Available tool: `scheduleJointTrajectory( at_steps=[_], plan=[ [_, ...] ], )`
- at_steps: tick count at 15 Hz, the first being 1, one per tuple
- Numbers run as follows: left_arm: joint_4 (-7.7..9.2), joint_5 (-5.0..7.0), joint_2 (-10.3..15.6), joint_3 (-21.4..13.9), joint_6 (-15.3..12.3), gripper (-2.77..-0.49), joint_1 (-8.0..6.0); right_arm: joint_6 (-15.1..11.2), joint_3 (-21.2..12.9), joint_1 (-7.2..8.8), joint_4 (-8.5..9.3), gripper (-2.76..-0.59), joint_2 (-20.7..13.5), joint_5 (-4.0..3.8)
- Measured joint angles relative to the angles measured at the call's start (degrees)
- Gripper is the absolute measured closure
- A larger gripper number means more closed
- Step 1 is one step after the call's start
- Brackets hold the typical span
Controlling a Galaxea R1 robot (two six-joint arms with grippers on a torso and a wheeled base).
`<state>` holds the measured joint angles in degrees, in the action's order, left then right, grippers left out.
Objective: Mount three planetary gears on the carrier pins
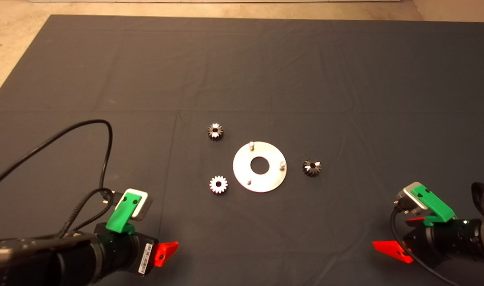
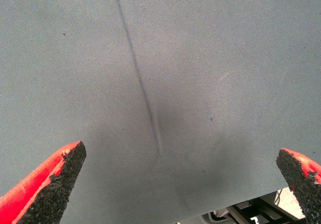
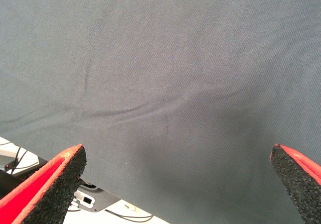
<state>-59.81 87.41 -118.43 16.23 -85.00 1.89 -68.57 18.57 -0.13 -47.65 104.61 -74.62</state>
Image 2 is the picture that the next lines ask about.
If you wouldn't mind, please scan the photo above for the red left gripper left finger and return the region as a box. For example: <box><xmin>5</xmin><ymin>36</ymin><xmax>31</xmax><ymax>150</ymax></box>
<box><xmin>0</xmin><ymin>141</ymin><xmax>87</xmax><ymax>224</ymax></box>

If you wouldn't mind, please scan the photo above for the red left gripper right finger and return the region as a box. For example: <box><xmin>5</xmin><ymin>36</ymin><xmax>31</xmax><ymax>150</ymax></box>
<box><xmin>276</xmin><ymin>147</ymin><xmax>321</xmax><ymax>224</ymax></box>

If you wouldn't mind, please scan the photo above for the dark grey table cloth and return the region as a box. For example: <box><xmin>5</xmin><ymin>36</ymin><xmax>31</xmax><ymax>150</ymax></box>
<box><xmin>0</xmin><ymin>0</ymin><xmax>321</xmax><ymax>224</ymax></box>

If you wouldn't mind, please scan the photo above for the black metal frame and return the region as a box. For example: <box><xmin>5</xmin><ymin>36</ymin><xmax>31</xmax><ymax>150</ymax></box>
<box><xmin>232</xmin><ymin>197</ymin><xmax>286</xmax><ymax>224</ymax></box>

